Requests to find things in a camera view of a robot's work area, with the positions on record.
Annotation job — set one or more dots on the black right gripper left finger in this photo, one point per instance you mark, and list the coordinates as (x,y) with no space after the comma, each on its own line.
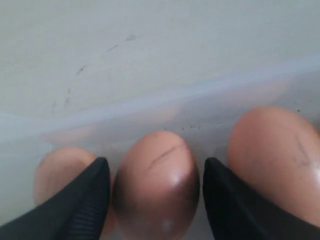
(77,212)

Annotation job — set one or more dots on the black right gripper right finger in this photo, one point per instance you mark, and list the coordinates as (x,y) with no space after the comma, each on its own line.
(237,212)

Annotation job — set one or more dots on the brown egg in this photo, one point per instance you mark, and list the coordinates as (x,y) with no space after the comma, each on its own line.
(157,188)
(57,169)
(277,153)

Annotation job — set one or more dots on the clear plastic bin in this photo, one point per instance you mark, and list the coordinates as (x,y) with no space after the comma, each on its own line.
(105,112)

